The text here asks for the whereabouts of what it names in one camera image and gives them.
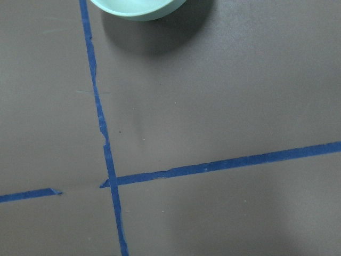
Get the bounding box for mint green bowl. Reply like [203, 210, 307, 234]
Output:
[91, 0, 186, 21]

